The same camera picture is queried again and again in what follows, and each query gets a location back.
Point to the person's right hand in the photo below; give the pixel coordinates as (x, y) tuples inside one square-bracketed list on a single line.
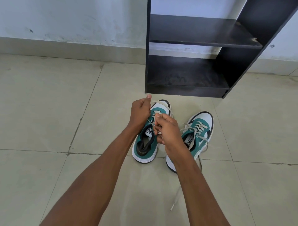
[(172, 134)]

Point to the person's left hand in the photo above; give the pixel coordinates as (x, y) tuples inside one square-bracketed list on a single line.
[(139, 113)]

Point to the person's left thumb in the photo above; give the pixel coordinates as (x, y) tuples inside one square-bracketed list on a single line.
[(148, 99)]

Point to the person's right thumb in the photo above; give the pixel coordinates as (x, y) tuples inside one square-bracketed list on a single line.
[(161, 116)]

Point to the person's right forearm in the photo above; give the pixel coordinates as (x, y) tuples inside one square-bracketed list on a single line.
[(197, 191)]

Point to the person's left forearm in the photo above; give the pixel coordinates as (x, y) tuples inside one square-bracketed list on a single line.
[(97, 177)]

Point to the green and white sneaker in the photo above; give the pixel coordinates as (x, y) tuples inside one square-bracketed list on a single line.
[(200, 144), (145, 149)]

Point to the black wooden shelf unit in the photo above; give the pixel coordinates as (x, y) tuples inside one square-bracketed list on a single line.
[(188, 74)]

